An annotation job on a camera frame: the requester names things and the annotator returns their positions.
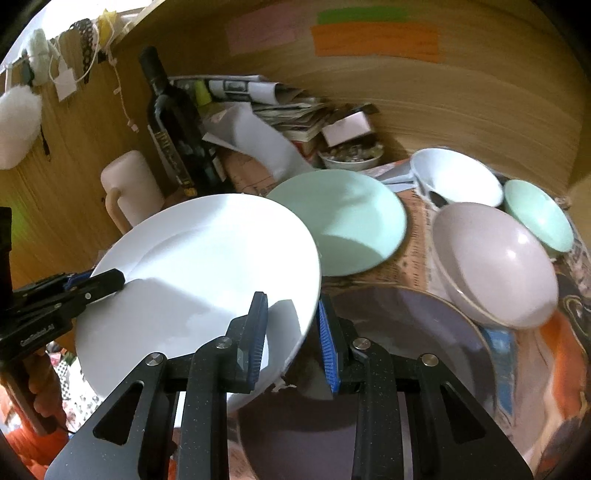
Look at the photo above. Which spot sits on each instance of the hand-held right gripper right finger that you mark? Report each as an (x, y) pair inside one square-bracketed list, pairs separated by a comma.
[(328, 344)]

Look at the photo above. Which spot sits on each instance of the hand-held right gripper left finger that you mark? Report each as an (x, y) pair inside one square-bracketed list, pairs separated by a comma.
[(258, 341)]

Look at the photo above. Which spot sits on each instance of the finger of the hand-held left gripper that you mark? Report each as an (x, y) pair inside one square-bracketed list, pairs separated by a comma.
[(76, 280), (104, 281)]

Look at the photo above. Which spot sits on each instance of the white plate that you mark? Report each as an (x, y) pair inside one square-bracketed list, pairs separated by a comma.
[(198, 258)]

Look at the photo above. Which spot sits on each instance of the mint green bowl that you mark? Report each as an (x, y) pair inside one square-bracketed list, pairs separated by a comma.
[(538, 212)]

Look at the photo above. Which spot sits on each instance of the person's left hand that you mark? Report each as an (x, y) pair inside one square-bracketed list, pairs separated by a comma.
[(48, 387)]

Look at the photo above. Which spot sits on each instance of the floral cloth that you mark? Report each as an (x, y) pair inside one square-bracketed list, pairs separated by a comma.
[(78, 392)]

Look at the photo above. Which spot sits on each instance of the lilac plate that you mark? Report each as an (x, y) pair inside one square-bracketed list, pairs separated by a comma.
[(415, 332)]

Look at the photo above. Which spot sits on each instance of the pale pink mug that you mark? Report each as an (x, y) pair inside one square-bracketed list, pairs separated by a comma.
[(134, 184)]

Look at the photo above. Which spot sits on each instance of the mint green plate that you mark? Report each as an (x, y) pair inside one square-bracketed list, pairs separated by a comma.
[(351, 217)]

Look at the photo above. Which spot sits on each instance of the white plush toy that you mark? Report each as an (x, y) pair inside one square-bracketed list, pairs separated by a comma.
[(16, 124)]

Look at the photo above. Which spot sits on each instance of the dark wine bottle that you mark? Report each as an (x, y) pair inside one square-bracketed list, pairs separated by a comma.
[(171, 120)]

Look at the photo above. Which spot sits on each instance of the white paper strip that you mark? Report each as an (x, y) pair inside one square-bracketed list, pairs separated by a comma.
[(392, 177)]

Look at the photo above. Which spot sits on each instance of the pale pink bowl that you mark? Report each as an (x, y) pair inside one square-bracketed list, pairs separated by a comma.
[(489, 258)]

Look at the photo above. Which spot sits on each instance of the small bowl with trinkets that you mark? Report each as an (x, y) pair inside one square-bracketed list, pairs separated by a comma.
[(351, 159)]

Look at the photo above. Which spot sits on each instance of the white paper tag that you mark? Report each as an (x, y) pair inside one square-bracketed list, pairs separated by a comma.
[(67, 83)]

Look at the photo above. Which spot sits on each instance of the white paper sheet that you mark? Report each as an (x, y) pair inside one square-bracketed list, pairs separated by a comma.
[(263, 143)]

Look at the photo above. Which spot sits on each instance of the white bowl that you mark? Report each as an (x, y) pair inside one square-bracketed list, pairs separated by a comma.
[(457, 175)]

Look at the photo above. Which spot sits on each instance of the small pink box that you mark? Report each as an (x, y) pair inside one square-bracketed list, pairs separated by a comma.
[(346, 127)]

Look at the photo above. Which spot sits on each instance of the stack of newspapers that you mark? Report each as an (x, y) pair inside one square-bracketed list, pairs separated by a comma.
[(286, 115)]

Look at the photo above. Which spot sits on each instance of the white fluffy pompom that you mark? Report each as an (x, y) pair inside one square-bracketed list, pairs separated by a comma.
[(39, 50)]

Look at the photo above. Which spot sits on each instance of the patterned hanging ribbon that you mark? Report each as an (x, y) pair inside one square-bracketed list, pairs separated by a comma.
[(85, 46)]

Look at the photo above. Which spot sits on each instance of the yellow hanging ornament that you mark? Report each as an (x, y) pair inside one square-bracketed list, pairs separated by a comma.
[(107, 25)]

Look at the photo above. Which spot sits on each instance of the pink paper note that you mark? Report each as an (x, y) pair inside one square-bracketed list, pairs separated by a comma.
[(261, 30)]

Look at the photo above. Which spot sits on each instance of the orange paper note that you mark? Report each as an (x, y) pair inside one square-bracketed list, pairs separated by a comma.
[(374, 41)]

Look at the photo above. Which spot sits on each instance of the green paper note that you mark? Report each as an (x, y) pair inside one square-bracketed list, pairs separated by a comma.
[(360, 16)]

